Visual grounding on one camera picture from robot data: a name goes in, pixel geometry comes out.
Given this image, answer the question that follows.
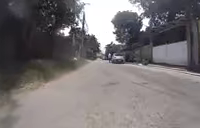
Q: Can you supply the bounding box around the white wall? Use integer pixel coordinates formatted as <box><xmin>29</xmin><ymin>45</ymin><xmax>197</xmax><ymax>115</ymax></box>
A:
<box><xmin>151</xmin><ymin>40</ymin><xmax>189</xmax><ymax>67</ymax></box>

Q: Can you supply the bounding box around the dark fence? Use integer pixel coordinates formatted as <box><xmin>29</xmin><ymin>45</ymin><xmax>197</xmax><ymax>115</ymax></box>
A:
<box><xmin>0</xmin><ymin>13</ymin><xmax>76</xmax><ymax>71</ymax></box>

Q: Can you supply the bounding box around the kerb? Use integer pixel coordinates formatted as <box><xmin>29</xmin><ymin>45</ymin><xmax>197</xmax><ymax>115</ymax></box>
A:
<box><xmin>134</xmin><ymin>63</ymin><xmax>200</xmax><ymax>80</ymax></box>

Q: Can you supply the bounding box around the concrete pole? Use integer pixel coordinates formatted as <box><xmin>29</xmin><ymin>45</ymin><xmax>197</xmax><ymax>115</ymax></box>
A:
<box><xmin>190</xmin><ymin>18</ymin><xmax>200</xmax><ymax>67</ymax></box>

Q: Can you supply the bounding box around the utility pole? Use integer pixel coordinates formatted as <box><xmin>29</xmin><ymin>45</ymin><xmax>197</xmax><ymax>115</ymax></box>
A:
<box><xmin>80</xmin><ymin>11</ymin><xmax>87</xmax><ymax>60</ymax></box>

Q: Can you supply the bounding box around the grassy verge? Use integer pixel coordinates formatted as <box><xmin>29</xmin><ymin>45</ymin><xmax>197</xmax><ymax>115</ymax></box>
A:
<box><xmin>0</xmin><ymin>57</ymin><xmax>91</xmax><ymax>96</ymax></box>

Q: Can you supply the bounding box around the row of trees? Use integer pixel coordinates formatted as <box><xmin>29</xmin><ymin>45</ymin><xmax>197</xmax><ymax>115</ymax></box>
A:
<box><xmin>7</xmin><ymin>0</ymin><xmax>102</xmax><ymax>63</ymax></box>

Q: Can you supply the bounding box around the large dark tree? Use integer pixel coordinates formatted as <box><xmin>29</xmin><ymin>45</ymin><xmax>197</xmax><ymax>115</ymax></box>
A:
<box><xmin>110</xmin><ymin>10</ymin><xmax>144</xmax><ymax>51</ymax></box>

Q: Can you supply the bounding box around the grey concrete road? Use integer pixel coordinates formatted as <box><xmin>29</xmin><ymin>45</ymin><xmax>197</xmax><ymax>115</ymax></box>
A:
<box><xmin>0</xmin><ymin>59</ymin><xmax>200</xmax><ymax>128</ymax></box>

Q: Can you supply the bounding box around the white car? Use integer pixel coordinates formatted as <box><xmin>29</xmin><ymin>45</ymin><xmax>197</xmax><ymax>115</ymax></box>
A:
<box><xmin>110</xmin><ymin>52</ymin><xmax>126</xmax><ymax>65</ymax></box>

